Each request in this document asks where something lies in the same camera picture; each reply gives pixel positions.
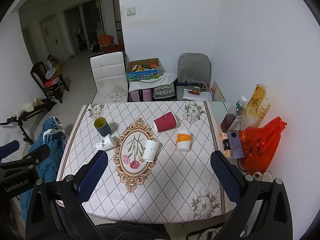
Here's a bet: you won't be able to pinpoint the white cloth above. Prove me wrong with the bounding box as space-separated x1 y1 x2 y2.
129 72 178 90

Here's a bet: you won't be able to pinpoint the beige door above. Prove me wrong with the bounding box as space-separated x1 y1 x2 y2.
40 15 62 63

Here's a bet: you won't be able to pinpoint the black and white patterned bag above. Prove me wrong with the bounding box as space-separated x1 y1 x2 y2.
152 83 175 100

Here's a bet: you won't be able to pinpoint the brown liquid bottle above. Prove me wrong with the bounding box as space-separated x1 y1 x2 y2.
220 96 248 133

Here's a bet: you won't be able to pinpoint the orange packet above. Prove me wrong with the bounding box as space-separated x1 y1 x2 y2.
220 133 233 158

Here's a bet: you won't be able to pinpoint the white carton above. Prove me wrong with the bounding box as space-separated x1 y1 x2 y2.
229 116 243 132

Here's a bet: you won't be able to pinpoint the black stand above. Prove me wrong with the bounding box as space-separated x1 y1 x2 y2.
0 116 34 145

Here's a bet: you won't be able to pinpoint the orange and white cup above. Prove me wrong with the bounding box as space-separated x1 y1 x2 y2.
176 129 192 152

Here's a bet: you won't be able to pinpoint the blue quilted jacket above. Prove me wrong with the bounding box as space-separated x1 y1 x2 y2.
20 117 69 205

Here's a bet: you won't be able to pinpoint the plain white cup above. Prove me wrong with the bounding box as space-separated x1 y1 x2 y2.
142 139 160 162

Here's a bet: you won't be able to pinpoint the green cup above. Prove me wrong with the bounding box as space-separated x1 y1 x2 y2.
94 117 112 137

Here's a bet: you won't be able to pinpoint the blue printed cardboard box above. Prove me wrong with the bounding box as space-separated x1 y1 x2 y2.
126 58 164 82

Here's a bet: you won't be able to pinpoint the orange plastic bag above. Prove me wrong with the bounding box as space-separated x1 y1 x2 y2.
237 117 287 174

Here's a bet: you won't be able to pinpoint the white padded chair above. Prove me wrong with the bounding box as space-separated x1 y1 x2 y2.
90 52 128 104

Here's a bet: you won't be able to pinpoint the yellow snack bag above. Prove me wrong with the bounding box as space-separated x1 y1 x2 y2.
244 84 271 128

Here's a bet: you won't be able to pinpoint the grey smartphone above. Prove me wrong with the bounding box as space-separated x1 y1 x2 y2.
226 130 245 160

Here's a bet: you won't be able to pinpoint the sliding glass door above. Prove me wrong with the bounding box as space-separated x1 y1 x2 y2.
64 0 104 55

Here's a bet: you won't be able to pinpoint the grey cushioned chair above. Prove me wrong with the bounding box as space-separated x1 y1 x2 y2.
175 53 212 101

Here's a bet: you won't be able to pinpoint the pile of clothes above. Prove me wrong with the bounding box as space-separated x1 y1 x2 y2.
45 67 63 87

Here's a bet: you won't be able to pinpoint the pink storage case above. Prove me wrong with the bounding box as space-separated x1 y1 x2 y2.
130 89 153 102

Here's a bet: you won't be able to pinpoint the floral diamond-pattern tablecloth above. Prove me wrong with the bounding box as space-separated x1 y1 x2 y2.
56 101 237 224

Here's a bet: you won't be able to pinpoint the dark wooden chair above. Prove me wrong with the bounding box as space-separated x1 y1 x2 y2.
30 61 70 103

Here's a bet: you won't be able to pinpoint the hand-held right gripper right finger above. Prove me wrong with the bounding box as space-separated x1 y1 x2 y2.
210 151 293 240

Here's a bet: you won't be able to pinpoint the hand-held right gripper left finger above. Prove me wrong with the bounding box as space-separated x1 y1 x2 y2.
26 150 109 240

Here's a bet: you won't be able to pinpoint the white cup with leaf print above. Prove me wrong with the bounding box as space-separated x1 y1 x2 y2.
95 134 117 152

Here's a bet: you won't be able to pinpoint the orange boxes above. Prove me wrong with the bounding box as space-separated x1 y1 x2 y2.
99 35 125 53

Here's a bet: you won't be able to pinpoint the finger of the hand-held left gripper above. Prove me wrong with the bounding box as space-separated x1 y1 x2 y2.
0 140 20 159
0 144 51 172

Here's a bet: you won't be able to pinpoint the red paper cup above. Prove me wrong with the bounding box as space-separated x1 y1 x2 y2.
153 112 178 132

